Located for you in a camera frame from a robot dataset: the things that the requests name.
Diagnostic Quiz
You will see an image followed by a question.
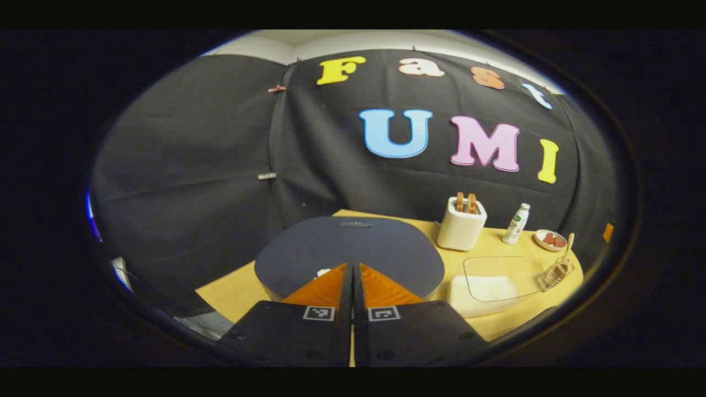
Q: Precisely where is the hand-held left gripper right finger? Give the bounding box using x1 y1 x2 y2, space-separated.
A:
353 263 489 367

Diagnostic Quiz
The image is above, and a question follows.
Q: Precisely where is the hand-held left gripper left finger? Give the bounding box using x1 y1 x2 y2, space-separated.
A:
218 263 354 367

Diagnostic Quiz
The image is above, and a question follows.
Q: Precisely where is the wire chopstick holder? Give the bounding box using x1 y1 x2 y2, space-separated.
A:
539 256 576 292

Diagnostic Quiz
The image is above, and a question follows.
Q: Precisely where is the dark grey rice cooker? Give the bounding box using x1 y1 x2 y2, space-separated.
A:
255 216 445 303

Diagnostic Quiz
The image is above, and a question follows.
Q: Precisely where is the clear container of rice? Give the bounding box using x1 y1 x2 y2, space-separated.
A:
447 256 547 318

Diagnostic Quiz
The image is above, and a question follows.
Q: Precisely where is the white plate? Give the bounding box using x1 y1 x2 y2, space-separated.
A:
534 229 568 252

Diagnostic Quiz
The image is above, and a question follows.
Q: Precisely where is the white bottle green label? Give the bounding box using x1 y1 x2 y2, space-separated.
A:
502 203 531 245

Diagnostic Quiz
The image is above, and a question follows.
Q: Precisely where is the white toaster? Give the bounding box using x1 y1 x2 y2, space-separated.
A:
437 193 488 251

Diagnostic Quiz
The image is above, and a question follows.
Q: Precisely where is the black backdrop cloth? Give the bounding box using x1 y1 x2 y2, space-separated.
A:
91 50 616 309

